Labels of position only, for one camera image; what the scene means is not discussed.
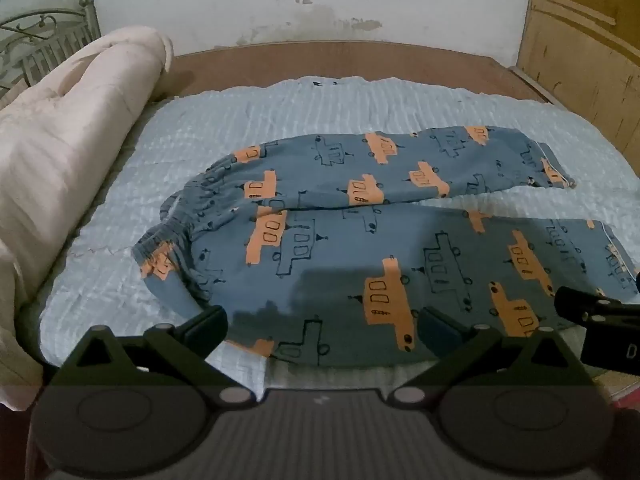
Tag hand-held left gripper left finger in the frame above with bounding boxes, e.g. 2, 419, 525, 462
60, 305, 257, 407

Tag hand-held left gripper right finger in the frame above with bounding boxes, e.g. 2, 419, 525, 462
388, 305, 591, 407

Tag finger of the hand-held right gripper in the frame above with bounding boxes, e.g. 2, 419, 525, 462
554, 285, 640, 332

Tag blue printed pants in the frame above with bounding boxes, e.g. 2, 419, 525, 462
131, 125, 640, 368

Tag light blue quilted blanket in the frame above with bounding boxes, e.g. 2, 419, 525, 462
37, 76, 640, 401

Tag rolled beige blanket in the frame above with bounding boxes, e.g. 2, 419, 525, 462
0, 27, 175, 413

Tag brown wooden bed board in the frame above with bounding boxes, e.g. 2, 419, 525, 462
150, 40, 561, 106

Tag metal bed headboard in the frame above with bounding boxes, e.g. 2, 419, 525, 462
0, 0, 103, 101

